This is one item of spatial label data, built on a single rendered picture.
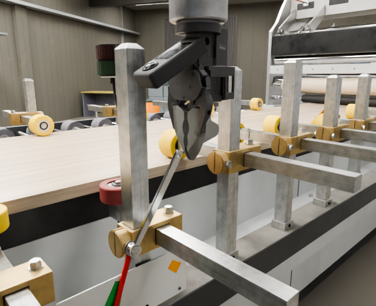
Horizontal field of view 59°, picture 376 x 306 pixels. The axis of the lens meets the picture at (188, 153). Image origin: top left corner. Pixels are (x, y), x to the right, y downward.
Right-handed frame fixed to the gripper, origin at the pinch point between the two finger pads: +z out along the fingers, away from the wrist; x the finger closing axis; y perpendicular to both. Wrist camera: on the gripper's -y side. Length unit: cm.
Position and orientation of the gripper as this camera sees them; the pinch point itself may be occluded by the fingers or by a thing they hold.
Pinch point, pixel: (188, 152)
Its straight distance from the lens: 54.3
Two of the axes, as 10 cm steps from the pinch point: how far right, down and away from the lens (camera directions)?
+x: -6.8, -1.7, 7.2
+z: 0.0, 9.7, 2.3
